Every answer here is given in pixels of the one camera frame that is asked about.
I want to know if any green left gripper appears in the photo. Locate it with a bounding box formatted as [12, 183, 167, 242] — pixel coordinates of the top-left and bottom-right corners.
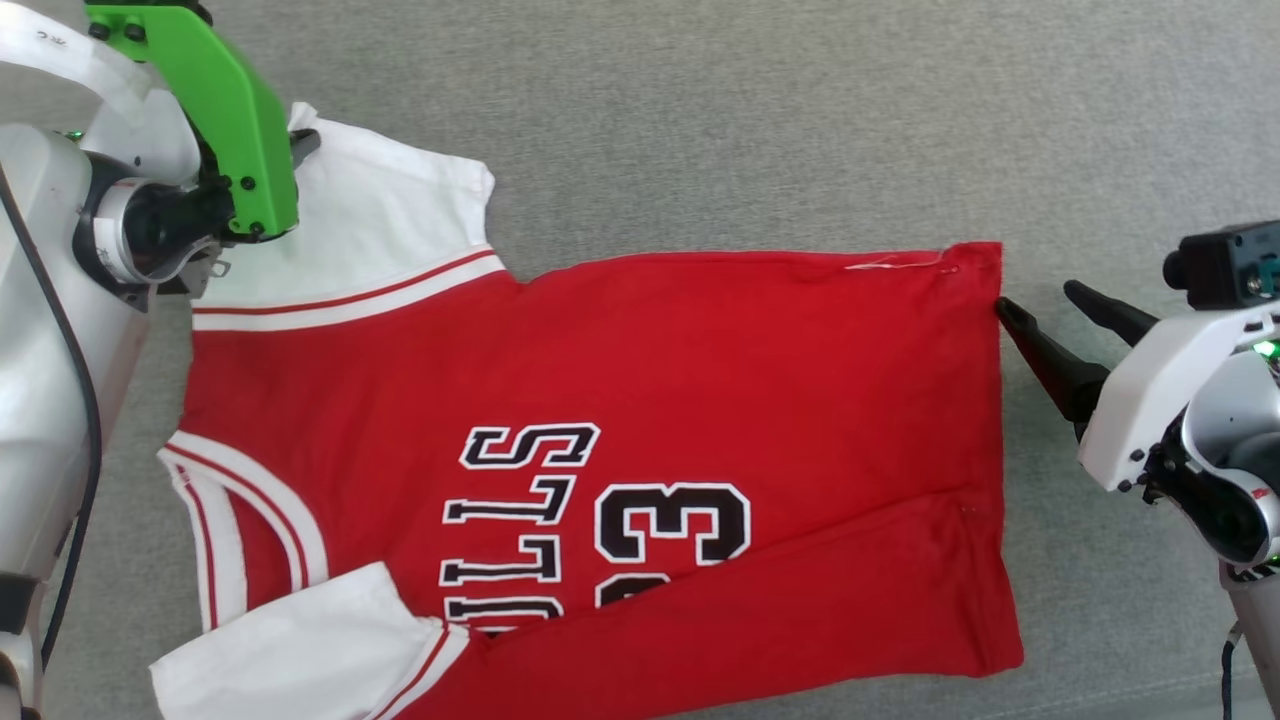
[84, 0, 322, 245]

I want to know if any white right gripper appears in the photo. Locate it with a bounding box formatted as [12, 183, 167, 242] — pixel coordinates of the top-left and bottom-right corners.
[995, 280, 1280, 493]

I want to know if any red and white basketball jersey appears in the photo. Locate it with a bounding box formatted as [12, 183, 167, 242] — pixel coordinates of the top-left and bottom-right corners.
[150, 100, 1027, 720]

